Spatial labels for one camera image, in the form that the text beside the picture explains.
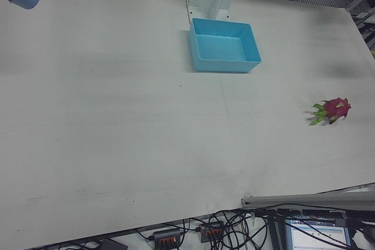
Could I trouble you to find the pink dragon fruit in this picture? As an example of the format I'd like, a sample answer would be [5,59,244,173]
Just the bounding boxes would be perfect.
[304,97,353,127]

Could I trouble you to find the light blue plastic bin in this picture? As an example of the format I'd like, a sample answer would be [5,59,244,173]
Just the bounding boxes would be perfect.
[187,17,263,74]

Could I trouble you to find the grey usb hub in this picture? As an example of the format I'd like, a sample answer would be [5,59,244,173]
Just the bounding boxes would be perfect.
[148,227,185,248]
[198,220,226,244]

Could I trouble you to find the large grey teach pendant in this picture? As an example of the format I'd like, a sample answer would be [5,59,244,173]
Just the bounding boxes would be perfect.
[284,217,353,250]

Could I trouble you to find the black cable bundle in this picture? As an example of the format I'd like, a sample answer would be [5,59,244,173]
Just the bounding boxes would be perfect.
[133,207,296,250]

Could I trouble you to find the aluminium profile post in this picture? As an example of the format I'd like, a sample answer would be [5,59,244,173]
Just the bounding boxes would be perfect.
[240,183,375,209]

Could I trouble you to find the aluminium frame rail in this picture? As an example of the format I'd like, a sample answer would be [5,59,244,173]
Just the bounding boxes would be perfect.
[346,0,375,55]

